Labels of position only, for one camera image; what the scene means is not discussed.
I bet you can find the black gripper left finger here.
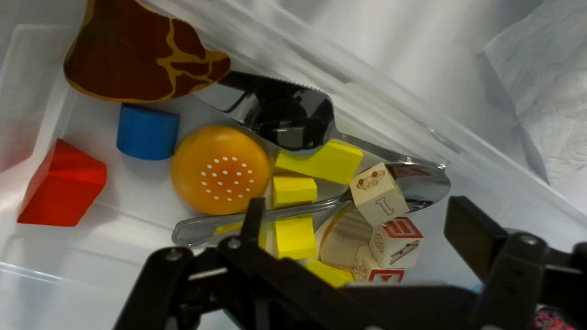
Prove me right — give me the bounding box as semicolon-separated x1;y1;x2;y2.
112;195;344;330

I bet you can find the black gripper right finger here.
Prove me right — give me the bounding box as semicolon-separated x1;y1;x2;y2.
442;193;587;330

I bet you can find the silver spoon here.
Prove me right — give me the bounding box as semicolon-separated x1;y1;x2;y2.
170;157;453;247

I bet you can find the blue bowl with colourful beads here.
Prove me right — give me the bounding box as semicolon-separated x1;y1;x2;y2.
530;305;576;330

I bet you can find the clear plastic container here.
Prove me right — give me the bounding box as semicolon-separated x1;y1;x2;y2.
0;0;587;330

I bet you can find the orange round dotted wooden piece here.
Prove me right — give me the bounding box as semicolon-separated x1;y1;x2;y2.
168;122;273;217

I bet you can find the wooden alphabet cube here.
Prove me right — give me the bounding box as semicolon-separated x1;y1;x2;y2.
352;243;407;285
368;214;425;269
348;159;411;228

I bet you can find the blue wooden cylinder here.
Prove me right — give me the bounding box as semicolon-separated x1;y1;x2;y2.
113;102;183;162

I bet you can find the red wooden block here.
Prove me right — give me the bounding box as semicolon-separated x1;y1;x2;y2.
14;137;110;228

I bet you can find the yellow wooden arch block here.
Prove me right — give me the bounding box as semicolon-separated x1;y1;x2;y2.
273;137;367;186

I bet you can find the white cloth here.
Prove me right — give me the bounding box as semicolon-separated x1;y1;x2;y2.
480;0;587;186

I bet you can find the shiny dark metal scoop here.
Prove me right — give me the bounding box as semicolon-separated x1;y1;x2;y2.
194;69;449;173

